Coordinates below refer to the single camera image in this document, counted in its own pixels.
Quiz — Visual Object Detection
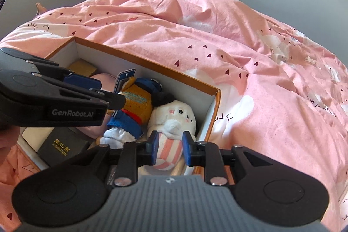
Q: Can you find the blue white hang tag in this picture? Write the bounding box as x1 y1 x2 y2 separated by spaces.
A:
114 69 136 94

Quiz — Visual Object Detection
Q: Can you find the brown plush toy blue hat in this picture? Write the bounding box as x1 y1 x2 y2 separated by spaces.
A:
103 77 164 149

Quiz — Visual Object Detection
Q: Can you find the orange cardboard box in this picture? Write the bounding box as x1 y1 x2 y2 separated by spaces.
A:
16 36 222 186

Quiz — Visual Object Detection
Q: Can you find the pink printed blanket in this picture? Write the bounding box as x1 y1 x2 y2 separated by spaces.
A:
0 0 348 232

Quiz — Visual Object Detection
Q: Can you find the person's left forearm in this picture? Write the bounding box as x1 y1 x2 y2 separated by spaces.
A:
0 126 21 159

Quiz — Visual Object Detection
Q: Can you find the pink pouch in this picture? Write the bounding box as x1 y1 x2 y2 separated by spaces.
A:
75 73 120 140

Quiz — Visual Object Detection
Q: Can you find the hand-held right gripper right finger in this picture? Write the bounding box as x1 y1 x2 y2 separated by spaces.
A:
183 131 275 186

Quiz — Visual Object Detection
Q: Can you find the white plush toy striped body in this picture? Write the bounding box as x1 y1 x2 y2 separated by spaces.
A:
148 93 197 171

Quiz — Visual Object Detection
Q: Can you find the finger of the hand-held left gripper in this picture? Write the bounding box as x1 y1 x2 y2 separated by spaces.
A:
49 82 127 111
0 47 103 92

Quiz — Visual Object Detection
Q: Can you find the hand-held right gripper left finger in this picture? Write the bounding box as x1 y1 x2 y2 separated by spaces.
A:
64 131 159 187

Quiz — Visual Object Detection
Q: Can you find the black box gold print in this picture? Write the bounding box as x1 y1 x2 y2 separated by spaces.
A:
37 127 90 167

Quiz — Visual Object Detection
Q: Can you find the small gold box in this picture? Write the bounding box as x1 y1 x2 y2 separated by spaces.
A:
67 58 98 77

